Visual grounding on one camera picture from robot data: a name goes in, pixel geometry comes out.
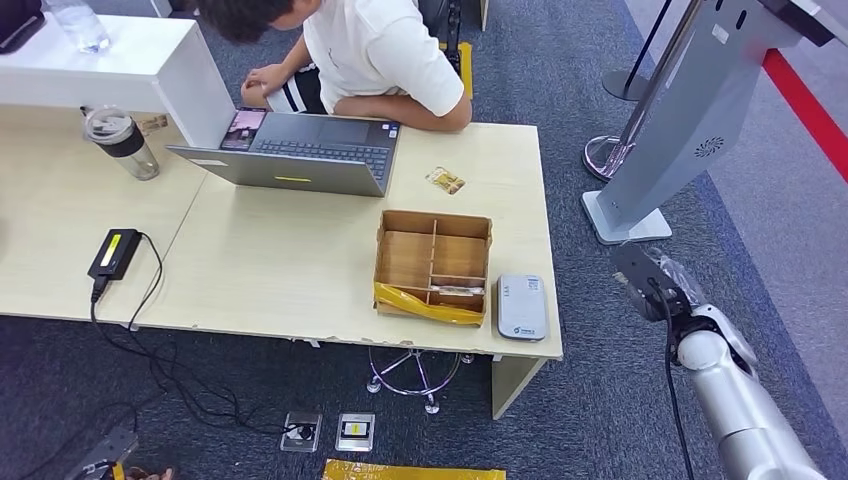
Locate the white desk riser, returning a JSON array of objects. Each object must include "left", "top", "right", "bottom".
[{"left": 0, "top": 14, "right": 238, "bottom": 150}]

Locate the black stanchion post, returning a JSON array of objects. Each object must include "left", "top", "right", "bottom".
[{"left": 601, "top": 0, "right": 674, "bottom": 103}]

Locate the grey laptop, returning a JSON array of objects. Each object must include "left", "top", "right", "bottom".
[{"left": 165, "top": 109, "right": 403, "bottom": 199}]

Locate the beige desk leg panel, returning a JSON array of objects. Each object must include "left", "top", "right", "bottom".
[{"left": 490, "top": 356, "right": 549, "bottom": 421}]

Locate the yellow tape on box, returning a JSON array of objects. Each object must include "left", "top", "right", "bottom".
[{"left": 373, "top": 281, "right": 486, "bottom": 327}]

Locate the gold card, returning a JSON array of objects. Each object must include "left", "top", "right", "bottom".
[{"left": 425, "top": 165, "right": 467, "bottom": 196}]

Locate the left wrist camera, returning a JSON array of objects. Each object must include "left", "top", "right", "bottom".
[{"left": 80, "top": 425, "right": 140, "bottom": 477}]

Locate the floor socket with cover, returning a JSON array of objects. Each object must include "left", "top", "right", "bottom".
[{"left": 335, "top": 412, "right": 376, "bottom": 454}]

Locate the clear plastic water bottle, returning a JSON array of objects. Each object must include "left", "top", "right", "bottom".
[{"left": 42, "top": 0, "right": 113, "bottom": 56}]

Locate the floor socket with plug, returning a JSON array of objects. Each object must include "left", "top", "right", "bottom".
[{"left": 280, "top": 411, "right": 324, "bottom": 454}]

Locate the chrome stool base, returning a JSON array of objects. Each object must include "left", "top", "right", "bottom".
[{"left": 366, "top": 347, "right": 476, "bottom": 416}]

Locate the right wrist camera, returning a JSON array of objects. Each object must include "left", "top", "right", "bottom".
[{"left": 610, "top": 241, "right": 695, "bottom": 326}]

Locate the grey kiosk stand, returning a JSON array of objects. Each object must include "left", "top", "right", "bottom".
[{"left": 580, "top": 0, "right": 848, "bottom": 246}]

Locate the yellow floor tape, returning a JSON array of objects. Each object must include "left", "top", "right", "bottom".
[{"left": 322, "top": 458, "right": 507, "bottom": 480}]

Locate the black yellow chair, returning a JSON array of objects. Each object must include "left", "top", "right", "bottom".
[{"left": 423, "top": 0, "right": 474, "bottom": 101}]

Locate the person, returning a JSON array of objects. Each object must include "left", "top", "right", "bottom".
[{"left": 195, "top": 0, "right": 474, "bottom": 132}]

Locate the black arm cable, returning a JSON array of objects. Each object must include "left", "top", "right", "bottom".
[{"left": 647, "top": 278, "right": 697, "bottom": 480}]

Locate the clear tumbler with black band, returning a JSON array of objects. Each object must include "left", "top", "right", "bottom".
[{"left": 80, "top": 105, "right": 162, "bottom": 182}]

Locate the person's right hand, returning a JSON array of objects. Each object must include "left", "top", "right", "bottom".
[{"left": 240, "top": 64, "right": 293, "bottom": 102}]

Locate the black device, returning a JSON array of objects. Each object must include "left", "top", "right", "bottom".
[{"left": 0, "top": 0, "right": 46, "bottom": 56}]

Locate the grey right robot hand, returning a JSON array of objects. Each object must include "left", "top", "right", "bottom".
[{"left": 645, "top": 246, "right": 709, "bottom": 309}]

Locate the thin black cable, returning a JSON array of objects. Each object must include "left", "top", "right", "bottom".
[{"left": 125, "top": 231, "right": 243, "bottom": 425}]

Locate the black power adapter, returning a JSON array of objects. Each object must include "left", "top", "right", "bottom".
[{"left": 87, "top": 228, "right": 144, "bottom": 282}]

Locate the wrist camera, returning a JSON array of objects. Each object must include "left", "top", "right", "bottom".
[
  {"left": 80, "top": 425, "right": 140, "bottom": 477},
  {"left": 610, "top": 241, "right": 695, "bottom": 326}
]

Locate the chrome stanchion post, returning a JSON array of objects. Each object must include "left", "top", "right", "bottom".
[{"left": 582, "top": 0, "right": 705, "bottom": 183}]

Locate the cardboard box with dividers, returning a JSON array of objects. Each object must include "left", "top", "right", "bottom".
[{"left": 372, "top": 209, "right": 494, "bottom": 329}]

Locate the smartphone with lit screen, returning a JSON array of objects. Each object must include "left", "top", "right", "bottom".
[{"left": 219, "top": 107, "right": 268, "bottom": 152}]

